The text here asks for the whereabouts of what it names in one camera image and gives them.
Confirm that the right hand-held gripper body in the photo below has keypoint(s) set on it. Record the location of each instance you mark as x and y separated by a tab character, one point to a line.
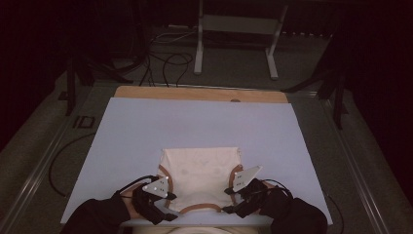
246	177

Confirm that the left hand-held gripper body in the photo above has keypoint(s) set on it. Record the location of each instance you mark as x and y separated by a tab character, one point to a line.
157	187

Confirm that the cream baby bodysuit brown trim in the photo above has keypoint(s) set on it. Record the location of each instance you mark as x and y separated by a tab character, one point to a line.
199	172

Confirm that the person's right hand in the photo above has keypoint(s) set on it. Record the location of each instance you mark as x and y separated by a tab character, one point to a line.
270	185

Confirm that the person's left hand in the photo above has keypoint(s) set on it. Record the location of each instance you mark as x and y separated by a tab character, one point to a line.
130	204

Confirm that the light blue table mat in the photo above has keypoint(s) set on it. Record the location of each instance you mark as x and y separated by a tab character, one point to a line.
162	123

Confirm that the black square floor socket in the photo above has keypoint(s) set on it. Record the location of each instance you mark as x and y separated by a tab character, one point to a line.
79	122

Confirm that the black metal stand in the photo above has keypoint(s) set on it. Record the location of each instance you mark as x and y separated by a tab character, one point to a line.
339	97
70	87

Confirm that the silver metal floor rail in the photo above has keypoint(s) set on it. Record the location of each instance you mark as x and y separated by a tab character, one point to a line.
35	175
354	165

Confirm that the white metal stand frame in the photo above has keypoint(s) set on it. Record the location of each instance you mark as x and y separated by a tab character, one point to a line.
238	24

